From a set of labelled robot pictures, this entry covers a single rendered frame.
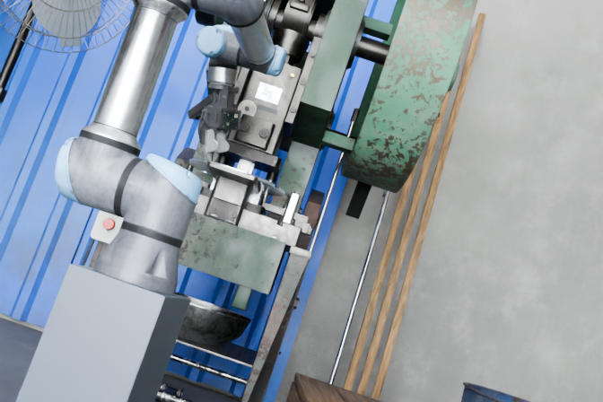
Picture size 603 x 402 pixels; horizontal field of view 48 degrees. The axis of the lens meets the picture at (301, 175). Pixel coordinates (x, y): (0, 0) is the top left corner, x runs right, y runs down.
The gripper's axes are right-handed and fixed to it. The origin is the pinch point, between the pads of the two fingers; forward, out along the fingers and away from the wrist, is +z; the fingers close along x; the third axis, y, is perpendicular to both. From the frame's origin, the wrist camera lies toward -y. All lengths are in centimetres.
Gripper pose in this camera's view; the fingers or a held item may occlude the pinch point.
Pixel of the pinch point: (209, 158)
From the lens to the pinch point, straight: 187.6
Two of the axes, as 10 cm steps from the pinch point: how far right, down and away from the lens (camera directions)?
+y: 7.2, 1.2, -6.8
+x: 6.9, 0.2, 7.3
